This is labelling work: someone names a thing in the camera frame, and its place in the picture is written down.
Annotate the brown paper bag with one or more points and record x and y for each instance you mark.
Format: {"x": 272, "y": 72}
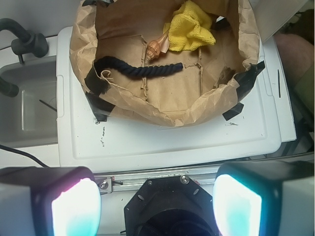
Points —
{"x": 178, "y": 88}

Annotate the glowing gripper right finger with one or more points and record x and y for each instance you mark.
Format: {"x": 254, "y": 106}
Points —
{"x": 265, "y": 198}

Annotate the black octagonal mount plate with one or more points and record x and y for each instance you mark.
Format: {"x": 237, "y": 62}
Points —
{"x": 168, "y": 208}

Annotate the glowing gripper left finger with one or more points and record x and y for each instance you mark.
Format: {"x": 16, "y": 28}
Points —
{"x": 57, "y": 201}

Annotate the white plastic bin lid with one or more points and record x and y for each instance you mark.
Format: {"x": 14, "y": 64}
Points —
{"x": 119, "y": 144}

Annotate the yellow microfiber cloth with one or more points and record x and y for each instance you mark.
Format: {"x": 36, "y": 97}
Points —
{"x": 189, "y": 28}

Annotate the black tape right strip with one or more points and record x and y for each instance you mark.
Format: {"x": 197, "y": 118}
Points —
{"x": 246, "y": 81}

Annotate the grey sink basin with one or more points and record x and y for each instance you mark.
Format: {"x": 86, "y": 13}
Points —
{"x": 30, "y": 118}

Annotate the tan spiral seashell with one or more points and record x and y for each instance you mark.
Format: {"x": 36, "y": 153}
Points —
{"x": 157, "y": 46}

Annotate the black faucet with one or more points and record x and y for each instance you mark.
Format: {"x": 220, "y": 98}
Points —
{"x": 26, "y": 42}

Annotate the black tape strip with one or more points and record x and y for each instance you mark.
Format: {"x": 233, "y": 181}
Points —
{"x": 246, "y": 81}
{"x": 97, "y": 86}

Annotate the aluminium extrusion rail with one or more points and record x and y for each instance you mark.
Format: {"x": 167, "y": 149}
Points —
{"x": 133, "y": 180}

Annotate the black tape left strip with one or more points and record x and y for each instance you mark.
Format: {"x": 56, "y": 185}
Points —
{"x": 97, "y": 86}

